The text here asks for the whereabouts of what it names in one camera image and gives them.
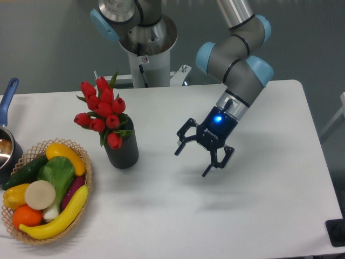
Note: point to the red tulip bouquet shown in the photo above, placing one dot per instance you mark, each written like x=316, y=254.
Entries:
x=106, y=114

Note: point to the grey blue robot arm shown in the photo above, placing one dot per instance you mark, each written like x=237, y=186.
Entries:
x=231, y=62

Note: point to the blue handled saucepan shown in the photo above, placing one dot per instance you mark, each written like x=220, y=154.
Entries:
x=11, y=151

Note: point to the black device at edge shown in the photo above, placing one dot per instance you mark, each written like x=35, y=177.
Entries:
x=335, y=230

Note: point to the orange fruit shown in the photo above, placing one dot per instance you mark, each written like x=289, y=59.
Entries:
x=27, y=216

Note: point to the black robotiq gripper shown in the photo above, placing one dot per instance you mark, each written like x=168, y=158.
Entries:
x=212, y=134

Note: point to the white frame at right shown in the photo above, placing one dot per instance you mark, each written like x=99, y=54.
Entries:
x=334, y=123

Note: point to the green bok choy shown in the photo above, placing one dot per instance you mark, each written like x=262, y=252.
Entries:
x=58, y=171

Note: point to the dark grey ribbed vase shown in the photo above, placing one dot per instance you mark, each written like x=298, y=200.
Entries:
x=121, y=148

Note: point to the green cucumber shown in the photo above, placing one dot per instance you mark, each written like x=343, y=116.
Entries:
x=27, y=173

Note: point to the yellow banana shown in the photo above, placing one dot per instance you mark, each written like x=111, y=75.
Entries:
x=62, y=221

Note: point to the beige round disc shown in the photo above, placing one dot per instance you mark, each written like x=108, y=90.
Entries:
x=40, y=195

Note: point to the yellow bell pepper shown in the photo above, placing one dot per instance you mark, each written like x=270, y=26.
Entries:
x=14, y=197

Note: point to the yellow squash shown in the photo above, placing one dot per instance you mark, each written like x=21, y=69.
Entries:
x=58, y=149

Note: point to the purple eggplant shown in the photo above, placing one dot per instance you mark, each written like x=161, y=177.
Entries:
x=75, y=185

